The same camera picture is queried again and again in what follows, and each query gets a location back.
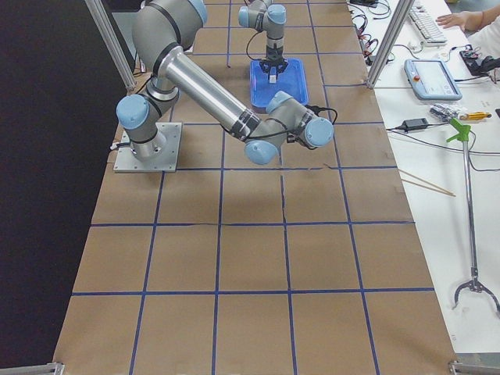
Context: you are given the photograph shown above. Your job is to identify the teach pendant tablet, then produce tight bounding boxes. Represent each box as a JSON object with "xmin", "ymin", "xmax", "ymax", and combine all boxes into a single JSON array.
[{"xmin": 404, "ymin": 59, "xmax": 463, "ymax": 101}]

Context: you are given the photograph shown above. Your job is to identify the wooden chopsticks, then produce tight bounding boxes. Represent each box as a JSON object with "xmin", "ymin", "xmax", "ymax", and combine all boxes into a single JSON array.
[{"xmin": 398, "ymin": 169, "xmax": 455, "ymax": 197}]

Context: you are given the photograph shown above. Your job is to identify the yellow screwdriver tool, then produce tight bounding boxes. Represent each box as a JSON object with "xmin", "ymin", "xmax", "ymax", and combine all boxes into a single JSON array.
[{"xmin": 459, "ymin": 112, "xmax": 491, "ymax": 121}]

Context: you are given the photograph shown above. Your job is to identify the aluminium frame post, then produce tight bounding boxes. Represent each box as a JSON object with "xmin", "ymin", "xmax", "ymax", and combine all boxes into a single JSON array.
[{"xmin": 84, "ymin": 0, "xmax": 136, "ymax": 93}]

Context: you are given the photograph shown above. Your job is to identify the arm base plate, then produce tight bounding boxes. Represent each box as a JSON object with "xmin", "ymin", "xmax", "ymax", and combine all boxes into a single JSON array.
[{"xmin": 113, "ymin": 122, "xmax": 183, "ymax": 173}]

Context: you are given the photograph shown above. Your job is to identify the white computer mouse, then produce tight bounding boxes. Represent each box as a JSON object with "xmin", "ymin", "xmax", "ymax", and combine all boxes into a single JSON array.
[{"xmin": 407, "ymin": 41, "xmax": 424, "ymax": 54}]

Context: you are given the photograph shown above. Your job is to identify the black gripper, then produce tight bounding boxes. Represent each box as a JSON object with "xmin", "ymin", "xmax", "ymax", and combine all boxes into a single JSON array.
[{"xmin": 259, "ymin": 45, "xmax": 288, "ymax": 77}]

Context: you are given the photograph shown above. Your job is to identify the black power adapter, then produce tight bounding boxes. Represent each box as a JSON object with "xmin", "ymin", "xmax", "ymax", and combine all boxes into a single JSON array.
[{"xmin": 401, "ymin": 118, "xmax": 429, "ymax": 132}]

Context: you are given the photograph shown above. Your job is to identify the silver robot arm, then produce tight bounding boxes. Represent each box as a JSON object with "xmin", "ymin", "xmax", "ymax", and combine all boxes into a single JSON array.
[
  {"xmin": 116, "ymin": 1, "xmax": 334, "ymax": 172},
  {"xmin": 238, "ymin": 1, "xmax": 288, "ymax": 81}
]

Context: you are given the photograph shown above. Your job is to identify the blue plastic tray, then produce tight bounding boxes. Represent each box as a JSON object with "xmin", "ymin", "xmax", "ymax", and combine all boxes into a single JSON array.
[{"xmin": 249, "ymin": 58, "xmax": 309, "ymax": 112}]

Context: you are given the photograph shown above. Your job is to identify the green handled reacher grabber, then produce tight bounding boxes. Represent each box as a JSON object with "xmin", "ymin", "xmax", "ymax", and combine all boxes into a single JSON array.
[{"xmin": 446, "ymin": 118, "xmax": 499, "ymax": 316}]

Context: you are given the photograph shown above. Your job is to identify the person's hand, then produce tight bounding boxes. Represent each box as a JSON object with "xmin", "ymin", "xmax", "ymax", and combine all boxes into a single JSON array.
[{"xmin": 436, "ymin": 11, "xmax": 483, "ymax": 31}]

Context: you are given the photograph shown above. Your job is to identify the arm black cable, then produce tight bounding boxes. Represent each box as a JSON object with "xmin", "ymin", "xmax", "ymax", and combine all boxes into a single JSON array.
[
  {"xmin": 245, "ymin": 29, "xmax": 269, "ymax": 63},
  {"xmin": 234, "ymin": 104, "xmax": 339, "ymax": 145}
]

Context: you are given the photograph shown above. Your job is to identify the white keyboard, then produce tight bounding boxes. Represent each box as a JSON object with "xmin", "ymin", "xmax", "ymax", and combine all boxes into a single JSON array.
[{"xmin": 408, "ymin": 1, "xmax": 448, "ymax": 47}]

